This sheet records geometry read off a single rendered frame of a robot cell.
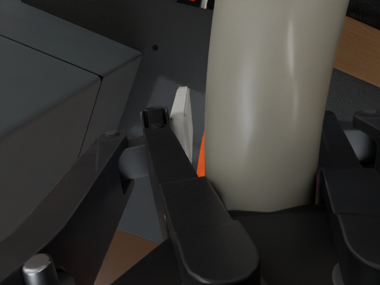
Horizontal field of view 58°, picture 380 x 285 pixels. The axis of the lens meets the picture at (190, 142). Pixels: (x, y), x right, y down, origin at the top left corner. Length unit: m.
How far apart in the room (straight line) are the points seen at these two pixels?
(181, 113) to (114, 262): 1.27
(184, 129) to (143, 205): 1.07
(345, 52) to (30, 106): 0.74
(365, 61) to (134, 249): 0.97
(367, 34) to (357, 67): 0.08
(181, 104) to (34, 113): 0.30
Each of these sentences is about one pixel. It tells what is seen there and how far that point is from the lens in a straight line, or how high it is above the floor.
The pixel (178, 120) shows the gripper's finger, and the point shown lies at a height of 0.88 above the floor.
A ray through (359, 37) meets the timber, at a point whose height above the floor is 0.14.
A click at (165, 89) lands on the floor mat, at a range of 1.05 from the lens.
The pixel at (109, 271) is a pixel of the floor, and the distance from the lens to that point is 1.44.
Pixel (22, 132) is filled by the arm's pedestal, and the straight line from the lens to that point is 0.42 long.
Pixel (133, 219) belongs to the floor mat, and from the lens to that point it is 1.25.
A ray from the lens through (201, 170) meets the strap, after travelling 1.12.
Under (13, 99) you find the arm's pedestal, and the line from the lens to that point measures 0.47.
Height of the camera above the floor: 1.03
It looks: 69 degrees down
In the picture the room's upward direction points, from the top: 169 degrees counter-clockwise
